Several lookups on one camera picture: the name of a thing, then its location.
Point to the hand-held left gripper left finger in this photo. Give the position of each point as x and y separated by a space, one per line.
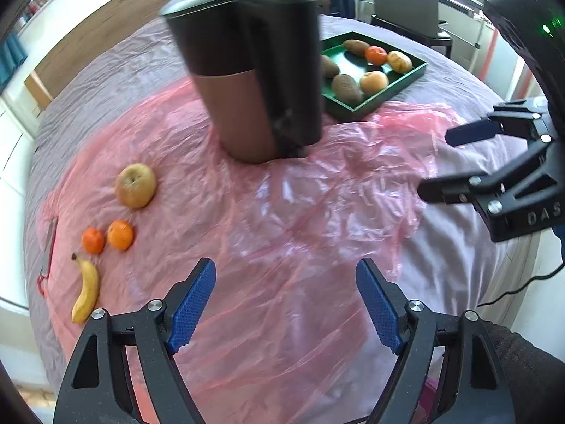
194 304

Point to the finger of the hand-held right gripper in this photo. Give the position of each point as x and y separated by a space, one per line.
446 189
472 132

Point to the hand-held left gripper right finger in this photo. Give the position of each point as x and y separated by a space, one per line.
377 304

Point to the small striped yellow melon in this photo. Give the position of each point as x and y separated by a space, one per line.
400 61

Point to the orange tangerine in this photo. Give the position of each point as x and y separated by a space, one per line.
93 240
120 235
376 54

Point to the green tray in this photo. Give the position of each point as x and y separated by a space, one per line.
351 108

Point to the brown kiwi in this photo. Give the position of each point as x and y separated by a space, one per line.
356 46
329 66
347 88

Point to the desk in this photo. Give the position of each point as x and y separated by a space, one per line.
459 2

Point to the pink plastic sheet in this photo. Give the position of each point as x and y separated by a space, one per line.
265 238

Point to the yellow banana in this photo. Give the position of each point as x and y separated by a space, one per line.
88 291

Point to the yellow-brown apple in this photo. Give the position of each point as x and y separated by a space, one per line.
136 185

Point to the smartphone with red case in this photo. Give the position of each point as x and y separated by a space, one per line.
49 247

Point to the person's dark grey clothing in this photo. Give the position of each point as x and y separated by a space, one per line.
534 375

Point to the dark blue bag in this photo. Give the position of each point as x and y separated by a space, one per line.
342 0

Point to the black and brown kettle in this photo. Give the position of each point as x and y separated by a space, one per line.
247 106

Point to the white wardrobe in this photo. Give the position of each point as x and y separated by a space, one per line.
13 176

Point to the wooden headboard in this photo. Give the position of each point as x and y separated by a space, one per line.
132 9

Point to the teal curtain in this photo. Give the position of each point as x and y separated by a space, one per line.
11 62

